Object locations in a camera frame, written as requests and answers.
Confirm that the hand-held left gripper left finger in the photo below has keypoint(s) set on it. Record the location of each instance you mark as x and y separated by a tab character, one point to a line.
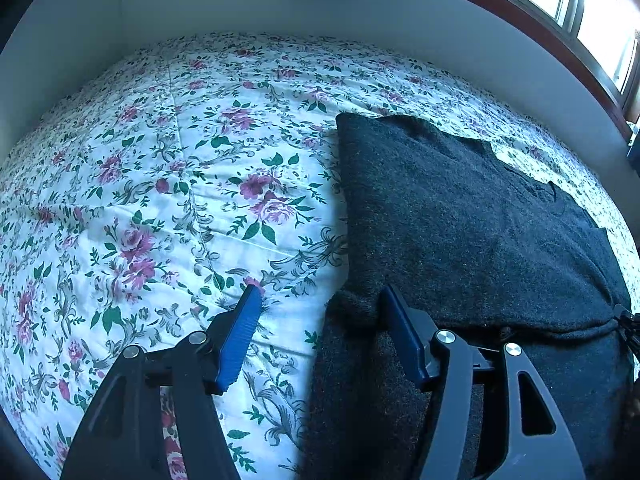
239	340

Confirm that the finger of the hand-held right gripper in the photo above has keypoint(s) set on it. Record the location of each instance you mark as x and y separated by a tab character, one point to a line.
631	327

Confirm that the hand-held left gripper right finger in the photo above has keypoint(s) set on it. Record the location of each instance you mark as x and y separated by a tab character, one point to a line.
406	340

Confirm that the dark grey knit sweater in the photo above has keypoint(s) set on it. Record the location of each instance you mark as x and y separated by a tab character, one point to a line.
450	220

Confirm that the floral bedspread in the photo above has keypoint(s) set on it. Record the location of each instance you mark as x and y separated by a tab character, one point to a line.
150	160

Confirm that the wooden framed window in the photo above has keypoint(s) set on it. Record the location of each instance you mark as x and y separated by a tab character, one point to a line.
595	5

